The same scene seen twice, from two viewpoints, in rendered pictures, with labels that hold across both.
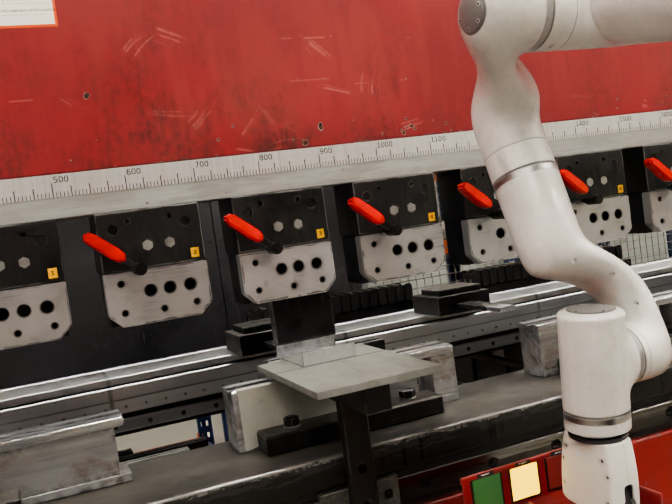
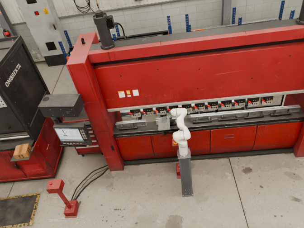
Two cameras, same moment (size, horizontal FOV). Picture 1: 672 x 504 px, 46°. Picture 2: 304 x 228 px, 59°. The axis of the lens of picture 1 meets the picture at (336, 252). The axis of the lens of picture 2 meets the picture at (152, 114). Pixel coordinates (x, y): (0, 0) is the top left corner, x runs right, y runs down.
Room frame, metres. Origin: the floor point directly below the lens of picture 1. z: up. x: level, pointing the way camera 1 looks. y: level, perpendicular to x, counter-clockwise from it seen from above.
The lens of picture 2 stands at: (-1.54, -1.33, 3.95)
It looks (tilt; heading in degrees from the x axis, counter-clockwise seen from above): 42 degrees down; 30
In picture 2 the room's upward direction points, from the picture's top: 11 degrees counter-clockwise
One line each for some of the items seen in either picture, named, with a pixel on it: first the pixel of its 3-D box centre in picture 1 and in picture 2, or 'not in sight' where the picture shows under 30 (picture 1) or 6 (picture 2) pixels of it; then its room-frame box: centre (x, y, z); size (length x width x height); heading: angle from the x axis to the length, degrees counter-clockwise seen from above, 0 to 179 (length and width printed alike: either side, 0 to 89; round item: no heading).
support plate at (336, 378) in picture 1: (342, 368); (163, 124); (1.13, 0.01, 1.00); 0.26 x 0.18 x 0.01; 22
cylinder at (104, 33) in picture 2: not in sight; (109, 27); (1.19, 0.61, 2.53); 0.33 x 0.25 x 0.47; 112
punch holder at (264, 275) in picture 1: (277, 245); (160, 109); (1.26, 0.09, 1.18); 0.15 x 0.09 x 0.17; 112
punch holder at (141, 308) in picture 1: (150, 264); (148, 110); (1.19, 0.28, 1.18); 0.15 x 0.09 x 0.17; 112
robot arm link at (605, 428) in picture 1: (595, 418); not in sight; (1.02, -0.30, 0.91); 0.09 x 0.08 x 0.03; 23
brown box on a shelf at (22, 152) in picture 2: not in sight; (20, 151); (-0.03, 1.94, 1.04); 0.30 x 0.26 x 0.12; 113
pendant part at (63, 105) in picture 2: not in sight; (70, 123); (0.34, 1.05, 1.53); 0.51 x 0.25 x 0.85; 104
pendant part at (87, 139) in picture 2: not in sight; (73, 133); (0.27, 0.98, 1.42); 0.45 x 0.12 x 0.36; 104
